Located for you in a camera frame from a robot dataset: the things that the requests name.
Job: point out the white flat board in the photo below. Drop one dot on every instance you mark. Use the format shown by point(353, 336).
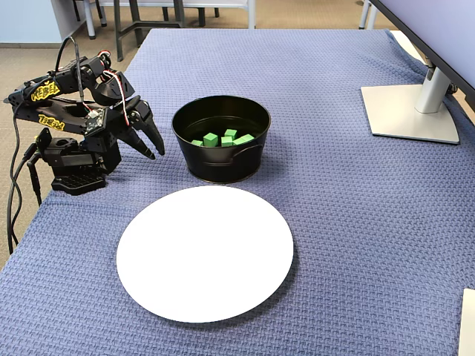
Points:
point(468, 326)

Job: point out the computer monitor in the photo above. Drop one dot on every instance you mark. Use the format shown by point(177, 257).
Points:
point(445, 29)

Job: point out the white desk leg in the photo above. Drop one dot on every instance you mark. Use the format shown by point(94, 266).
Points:
point(251, 18)
point(371, 16)
point(91, 22)

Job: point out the green plastic cube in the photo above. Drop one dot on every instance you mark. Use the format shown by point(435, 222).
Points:
point(243, 139)
point(197, 142)
point(231, 132)
point(210, 139)
point(226, 141)

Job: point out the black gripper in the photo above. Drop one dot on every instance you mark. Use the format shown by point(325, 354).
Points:
point(138, 119)

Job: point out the black metal bucket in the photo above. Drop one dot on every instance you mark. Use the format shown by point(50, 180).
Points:
point(208, 163)

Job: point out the white round plate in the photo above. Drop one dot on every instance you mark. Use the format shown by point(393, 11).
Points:
point(204, 256)

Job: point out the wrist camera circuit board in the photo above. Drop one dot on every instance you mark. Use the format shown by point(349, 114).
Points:
point(94, 121)

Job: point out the dark grey table frame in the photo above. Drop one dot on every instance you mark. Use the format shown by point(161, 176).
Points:
point(118, 29)

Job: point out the dark chair legs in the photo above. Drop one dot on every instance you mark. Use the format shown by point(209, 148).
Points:
point(202, 15)
point(102, 15)

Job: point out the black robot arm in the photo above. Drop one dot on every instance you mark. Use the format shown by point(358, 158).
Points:
point(74, 159)

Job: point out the blue woven tablecloth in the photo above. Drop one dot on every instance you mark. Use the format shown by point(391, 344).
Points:
point(334, 222)

